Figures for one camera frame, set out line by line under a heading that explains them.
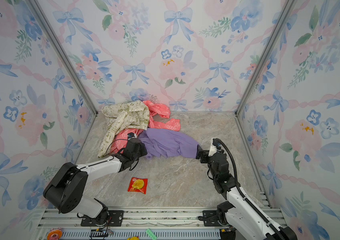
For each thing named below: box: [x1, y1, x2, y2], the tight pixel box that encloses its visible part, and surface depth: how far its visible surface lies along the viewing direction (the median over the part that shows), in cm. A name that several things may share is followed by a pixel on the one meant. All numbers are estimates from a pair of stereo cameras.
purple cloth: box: [138, 128, 200, 159], surface depth 99 cm
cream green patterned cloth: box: [97, 100, 150, 158], surface depth 100 cm
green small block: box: [145, 228, 158, 240], surface depth 70 cm
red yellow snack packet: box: [127, 177, 148, 195], surface depth 85 cm
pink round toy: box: [46, 227, 63, 240], surface depth 69 cm
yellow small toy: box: [126, 236, 140, 240], surface depth 69 cm
